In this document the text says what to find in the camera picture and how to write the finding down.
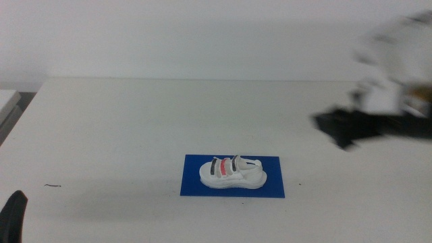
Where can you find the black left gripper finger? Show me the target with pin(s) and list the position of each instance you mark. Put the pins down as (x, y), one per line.
(13, 219)

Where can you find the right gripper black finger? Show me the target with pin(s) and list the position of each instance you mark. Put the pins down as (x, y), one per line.
(354, 136)
(341, 119)

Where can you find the blue rectangular mat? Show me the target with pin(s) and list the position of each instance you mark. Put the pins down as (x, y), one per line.
(192, 179)

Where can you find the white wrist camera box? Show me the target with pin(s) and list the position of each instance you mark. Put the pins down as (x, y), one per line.
(383, 99)

